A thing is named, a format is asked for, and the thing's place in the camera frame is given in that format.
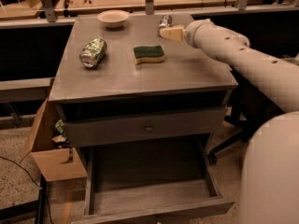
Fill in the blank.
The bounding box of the grey wooden drawer cabinet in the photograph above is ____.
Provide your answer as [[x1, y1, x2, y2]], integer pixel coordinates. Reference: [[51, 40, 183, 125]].
[[48, 13, 239, 224]]

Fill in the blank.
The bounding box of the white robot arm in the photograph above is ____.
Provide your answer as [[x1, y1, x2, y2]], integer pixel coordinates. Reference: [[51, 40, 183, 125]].
[[159, 20, 299, 224]]

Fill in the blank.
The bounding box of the green yellow sponge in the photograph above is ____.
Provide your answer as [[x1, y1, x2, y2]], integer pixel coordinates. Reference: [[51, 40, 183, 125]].
[[134, 45, 165, 64]]

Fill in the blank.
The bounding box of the brown cardboard box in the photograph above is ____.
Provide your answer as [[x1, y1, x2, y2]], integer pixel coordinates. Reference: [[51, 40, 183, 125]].
[[19, 77, 88, 183]]

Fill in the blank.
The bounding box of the crushed green soda can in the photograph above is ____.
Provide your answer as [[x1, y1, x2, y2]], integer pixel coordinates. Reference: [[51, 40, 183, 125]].
[[79, 38, 107, 68]]

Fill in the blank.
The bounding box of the silver redbull can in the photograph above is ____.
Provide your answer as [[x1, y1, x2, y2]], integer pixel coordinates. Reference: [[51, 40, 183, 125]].
[[158, 15, 172, 31]]

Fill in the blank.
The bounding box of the white ceramic bowl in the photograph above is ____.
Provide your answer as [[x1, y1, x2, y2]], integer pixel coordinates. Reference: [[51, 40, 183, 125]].
[[97, 10, 129, 29]]

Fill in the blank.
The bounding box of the open grey middle drawer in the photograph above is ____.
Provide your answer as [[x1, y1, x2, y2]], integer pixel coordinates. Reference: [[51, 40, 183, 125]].
[[72, 138, 234, 224]]

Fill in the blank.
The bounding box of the black office chair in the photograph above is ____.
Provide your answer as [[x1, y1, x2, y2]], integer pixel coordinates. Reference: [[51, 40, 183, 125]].
[[207, 68, 281, 165]]

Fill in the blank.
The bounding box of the black floor cable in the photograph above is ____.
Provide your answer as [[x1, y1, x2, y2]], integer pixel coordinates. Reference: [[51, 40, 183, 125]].
[[0, 155, 54, 224]]

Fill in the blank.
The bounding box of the closed grey top drawer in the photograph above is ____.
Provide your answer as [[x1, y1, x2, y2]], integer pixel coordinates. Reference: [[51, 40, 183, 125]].
[[64, 107, 226, 147]]

